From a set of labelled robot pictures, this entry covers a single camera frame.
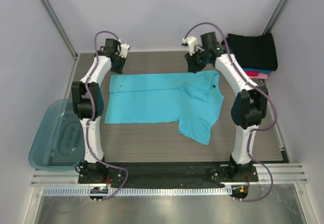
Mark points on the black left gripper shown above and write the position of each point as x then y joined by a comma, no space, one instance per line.
120,70

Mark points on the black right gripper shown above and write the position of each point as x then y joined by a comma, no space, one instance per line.
192,65

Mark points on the cyan t shirt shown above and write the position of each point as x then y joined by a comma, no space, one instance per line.
193,100

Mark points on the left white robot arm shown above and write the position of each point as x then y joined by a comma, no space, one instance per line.
88,105

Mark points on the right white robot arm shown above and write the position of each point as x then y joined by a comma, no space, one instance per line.
249,107

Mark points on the magenta folded t shirt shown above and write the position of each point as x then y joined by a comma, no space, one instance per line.
252,74

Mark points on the black folded t shirt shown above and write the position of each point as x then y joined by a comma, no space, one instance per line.
254,52

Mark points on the blue folded t shirt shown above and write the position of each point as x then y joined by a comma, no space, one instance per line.
257,70

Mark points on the pink folded t shirt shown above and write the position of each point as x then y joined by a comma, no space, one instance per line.
261,76

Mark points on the blue transparent plastic bin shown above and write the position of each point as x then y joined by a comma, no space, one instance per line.
59,143

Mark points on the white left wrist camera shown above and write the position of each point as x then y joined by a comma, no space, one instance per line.
123,49

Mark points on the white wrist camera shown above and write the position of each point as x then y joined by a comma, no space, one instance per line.
190,42
123,49

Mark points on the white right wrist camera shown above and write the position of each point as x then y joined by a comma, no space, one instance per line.
190,42

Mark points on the left aluminium corner post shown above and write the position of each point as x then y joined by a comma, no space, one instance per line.
55,20

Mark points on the aluminium corner post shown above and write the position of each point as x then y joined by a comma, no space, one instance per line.
275,16
55,20

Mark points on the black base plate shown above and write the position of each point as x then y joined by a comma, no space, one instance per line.
172,175

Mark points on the right aluminium corner post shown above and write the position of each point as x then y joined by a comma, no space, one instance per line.
275,16

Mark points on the aluminium frame rail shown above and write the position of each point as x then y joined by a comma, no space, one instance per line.
278,173

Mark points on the white slotted cable duct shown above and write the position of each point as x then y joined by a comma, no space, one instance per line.
100,191

